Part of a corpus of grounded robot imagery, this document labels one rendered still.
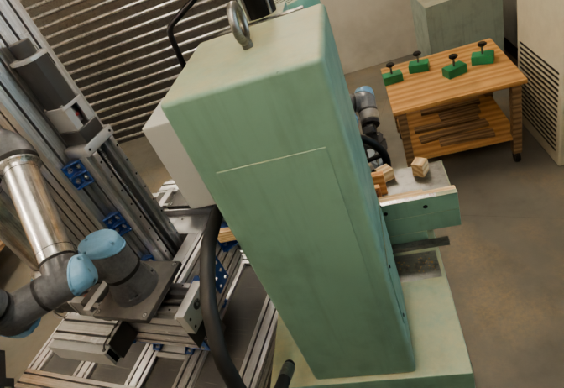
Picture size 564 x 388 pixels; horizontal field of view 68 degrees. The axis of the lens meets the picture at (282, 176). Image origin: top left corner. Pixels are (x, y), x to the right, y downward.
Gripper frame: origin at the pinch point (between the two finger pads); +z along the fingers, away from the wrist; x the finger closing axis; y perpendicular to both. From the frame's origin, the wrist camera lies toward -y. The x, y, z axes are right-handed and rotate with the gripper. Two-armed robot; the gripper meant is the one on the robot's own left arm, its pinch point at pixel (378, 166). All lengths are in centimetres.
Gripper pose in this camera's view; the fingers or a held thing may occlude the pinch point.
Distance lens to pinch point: 158.0
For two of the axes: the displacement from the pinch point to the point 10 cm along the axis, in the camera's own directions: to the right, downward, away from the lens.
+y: 3.3, 3.6, 8.8
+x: -9.4, 2.1, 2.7
